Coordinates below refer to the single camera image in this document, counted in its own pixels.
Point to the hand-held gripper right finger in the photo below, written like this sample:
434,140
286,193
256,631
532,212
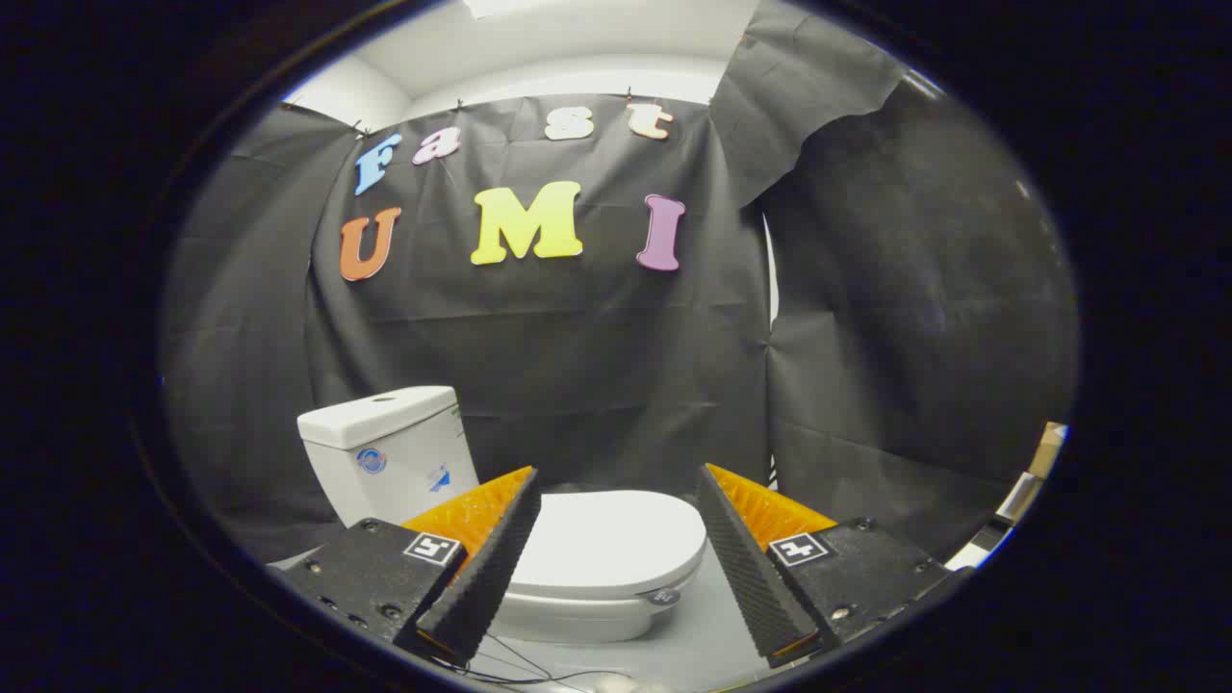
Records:
756,577

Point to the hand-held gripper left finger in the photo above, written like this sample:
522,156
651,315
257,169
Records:
491,568

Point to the white toilet lid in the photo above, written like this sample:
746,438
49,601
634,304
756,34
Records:
616,539

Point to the black backdrop cloth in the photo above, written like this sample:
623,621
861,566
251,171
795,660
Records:
577,356

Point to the tan and white furniture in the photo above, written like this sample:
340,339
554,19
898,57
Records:
1049,448

